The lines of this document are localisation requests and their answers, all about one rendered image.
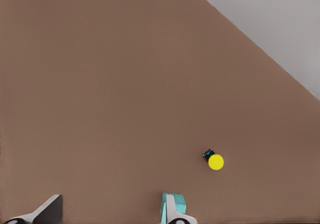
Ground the yellow push button black base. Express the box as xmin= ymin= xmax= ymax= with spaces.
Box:
xmin=201 ymin=148 xmax=225 ymax=171

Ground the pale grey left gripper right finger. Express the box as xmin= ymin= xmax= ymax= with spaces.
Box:
xmin=165 ymin=194 xmax=198 ymax=224

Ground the teal block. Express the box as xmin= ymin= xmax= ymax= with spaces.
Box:
xmin=160 ymin=193 xmax=188 ymax=224

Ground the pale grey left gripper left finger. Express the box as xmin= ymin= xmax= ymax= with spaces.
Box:
xmin=1 ymin=194 xmax=63 ymax=224

